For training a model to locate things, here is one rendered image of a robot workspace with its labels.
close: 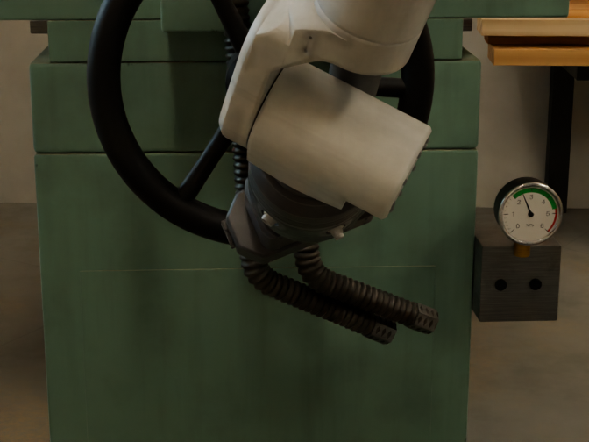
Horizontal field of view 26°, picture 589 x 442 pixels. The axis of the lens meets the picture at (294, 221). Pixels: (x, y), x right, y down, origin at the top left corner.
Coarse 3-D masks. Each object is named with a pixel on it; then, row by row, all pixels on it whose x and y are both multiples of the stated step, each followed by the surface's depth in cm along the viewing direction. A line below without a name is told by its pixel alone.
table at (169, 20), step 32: (0, 0) 121; (32, 0) 121; (64, 0) 121; (96, 0) 121; (160, 0) 112; (192, 0) 112; (256, 0) 113; (448, 0) 123; (480, 0) 123; (512, 0) 123; (544, 0) 123
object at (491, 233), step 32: (480, 224) 134; (480, 256) 127; (512, 256) 126; (544, 256) 127; (480, 288) 127; (512, 288) 127; (544, 288) 128; (480, 320) 128; (512, 320) 128; (544, 320) 128
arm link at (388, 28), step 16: (320, 0) 71; (336, 0) 69; (352, 0) 68; (368, 0) 68; (384, 0) 68; (400, 0) 68; (416, 0) 68; (432, 0) 69; (336, 16) 70; (352, 16) 69; (368, 16) 69; (384, 16) 68; (400, 16) 69; (416, 16) 69; (352, 32) 70; (368, 32) 69; (384, 32) 69; (400, 32) 70; (416, 32) 71
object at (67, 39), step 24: (48, 24) 122; (72, 24) 122; (144, 24) 122; (432, 24) 123; (456, 24) 123; (48, 48) 122; (72, 48) 122; (144, 48) 123; (168, 48) 123; (192, 48) 123; (216, 48) 123; (456, 48) 124
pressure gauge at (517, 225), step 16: (512, 192) 122; (528, 192) 122; (544, 192) 122; (496, 208) 124; (512, 208) 122; (544, 208) 122; (560, 208) 122; (512, 224) 123; (528, 224) 123; (544, 224) 123; (560, 224) 123; (512, 240) 123; (528, 240) 123; (544, 240) 123; (528, 256) 126
